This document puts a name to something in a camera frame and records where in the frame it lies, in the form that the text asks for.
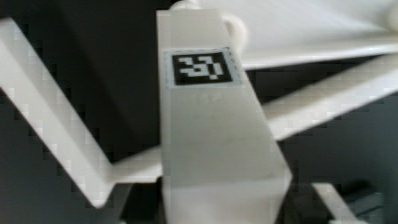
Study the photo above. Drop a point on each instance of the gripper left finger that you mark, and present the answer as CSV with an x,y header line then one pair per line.
x,y
113,209

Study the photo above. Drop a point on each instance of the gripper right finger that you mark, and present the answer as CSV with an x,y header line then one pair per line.
x,y
344,216

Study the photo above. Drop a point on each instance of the white desk top tray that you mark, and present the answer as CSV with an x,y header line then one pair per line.
x,y
298,31

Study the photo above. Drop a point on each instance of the white left fence block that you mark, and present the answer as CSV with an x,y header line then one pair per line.
x,y
45,108

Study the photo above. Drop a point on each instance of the white desk leg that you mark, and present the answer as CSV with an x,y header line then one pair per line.
x,y
226,174

